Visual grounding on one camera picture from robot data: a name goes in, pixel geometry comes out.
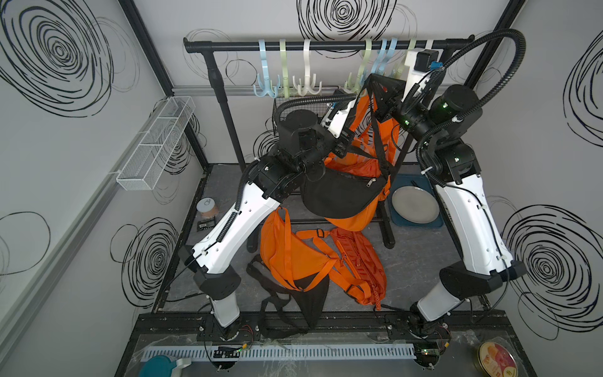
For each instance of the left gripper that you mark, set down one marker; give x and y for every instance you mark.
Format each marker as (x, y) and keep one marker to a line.
(341, 144)

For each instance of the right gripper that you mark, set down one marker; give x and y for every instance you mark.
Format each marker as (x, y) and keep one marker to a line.
(396, 89)

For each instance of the orange sling bag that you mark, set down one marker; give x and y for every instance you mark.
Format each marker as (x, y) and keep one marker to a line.
(389, 133)

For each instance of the orange drawstring bag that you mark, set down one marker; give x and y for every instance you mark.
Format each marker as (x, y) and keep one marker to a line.
(360, 221)

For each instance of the orange crossbody bag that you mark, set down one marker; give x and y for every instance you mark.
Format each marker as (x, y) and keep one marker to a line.
(298, 261)

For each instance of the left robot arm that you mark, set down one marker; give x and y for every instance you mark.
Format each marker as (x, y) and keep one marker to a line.
(264, 185)

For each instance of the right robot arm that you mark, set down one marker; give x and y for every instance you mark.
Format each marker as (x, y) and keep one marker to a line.
(452, 168)

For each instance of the light green hook right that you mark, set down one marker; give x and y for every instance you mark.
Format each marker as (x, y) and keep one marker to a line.
(400, 67)

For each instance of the light green hook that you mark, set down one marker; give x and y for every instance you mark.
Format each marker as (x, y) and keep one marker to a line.
(284, 68)
(400, 67)
(355, 88)

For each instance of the light blue hook middle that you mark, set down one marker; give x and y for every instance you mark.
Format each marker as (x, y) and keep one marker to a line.
(380, 56)

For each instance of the light blue hook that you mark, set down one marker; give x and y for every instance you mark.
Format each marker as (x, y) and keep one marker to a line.
(389, 54)
(380, 56)
(264, 86)

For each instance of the light blue hook right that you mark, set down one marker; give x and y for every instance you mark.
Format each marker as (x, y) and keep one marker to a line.
(389, 54)

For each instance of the light green hook middle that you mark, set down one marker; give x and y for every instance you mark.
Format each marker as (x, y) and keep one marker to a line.
(355, 88)

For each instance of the white hook middle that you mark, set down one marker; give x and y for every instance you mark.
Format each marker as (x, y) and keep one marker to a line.
(308, 85)

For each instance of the light blue hook leftmost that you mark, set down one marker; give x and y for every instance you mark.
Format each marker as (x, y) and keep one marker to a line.
(264, 86)

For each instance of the light green hook left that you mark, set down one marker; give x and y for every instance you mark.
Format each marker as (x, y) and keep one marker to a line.
(284, 68)

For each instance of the teal tray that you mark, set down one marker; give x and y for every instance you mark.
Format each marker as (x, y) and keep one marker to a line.
(415, 180)

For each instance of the grey round plate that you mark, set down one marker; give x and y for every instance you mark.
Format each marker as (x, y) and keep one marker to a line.
(415, 204)

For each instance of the small black card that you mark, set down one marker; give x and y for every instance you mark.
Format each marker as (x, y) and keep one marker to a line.
(206, 223)

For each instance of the black garment rack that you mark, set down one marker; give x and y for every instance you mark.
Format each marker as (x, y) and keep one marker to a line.
(207, 50)

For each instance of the round printed tin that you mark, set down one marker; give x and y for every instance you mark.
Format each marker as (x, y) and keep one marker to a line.
(495, 360)

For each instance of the teal round object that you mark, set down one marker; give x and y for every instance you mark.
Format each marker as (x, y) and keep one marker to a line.
(164, 366)

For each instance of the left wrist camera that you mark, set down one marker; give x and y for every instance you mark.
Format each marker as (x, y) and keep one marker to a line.
(339, 116)

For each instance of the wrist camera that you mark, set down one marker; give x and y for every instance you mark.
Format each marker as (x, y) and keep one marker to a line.
(419, 65)
(339, 116)

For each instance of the black wire basket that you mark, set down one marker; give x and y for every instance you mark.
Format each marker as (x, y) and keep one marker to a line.
(293, 118)

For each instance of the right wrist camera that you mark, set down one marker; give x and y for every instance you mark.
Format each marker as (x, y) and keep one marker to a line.
(419, 65)

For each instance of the white mesh wall shelf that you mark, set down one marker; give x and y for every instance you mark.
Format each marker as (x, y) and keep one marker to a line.
(161, 149)

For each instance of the white slotted cable duct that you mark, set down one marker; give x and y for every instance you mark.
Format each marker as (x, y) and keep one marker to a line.
(298, 352)

